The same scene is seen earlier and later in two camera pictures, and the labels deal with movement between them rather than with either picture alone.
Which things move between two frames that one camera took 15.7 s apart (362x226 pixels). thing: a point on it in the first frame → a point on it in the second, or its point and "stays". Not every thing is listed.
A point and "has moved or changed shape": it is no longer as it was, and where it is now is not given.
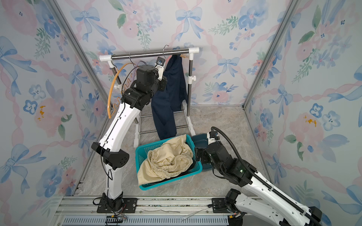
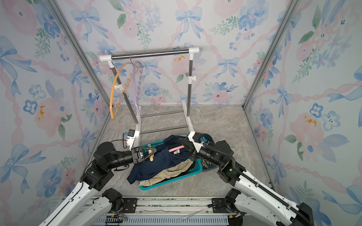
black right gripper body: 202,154 → 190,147
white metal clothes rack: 191,51 stays
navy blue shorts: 172,98 → 172,152
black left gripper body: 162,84 → 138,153
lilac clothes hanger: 140,60 has moved or changed shape
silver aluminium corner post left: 87,57 stays
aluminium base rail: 78,210 stays
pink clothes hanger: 163,49 → 176,149
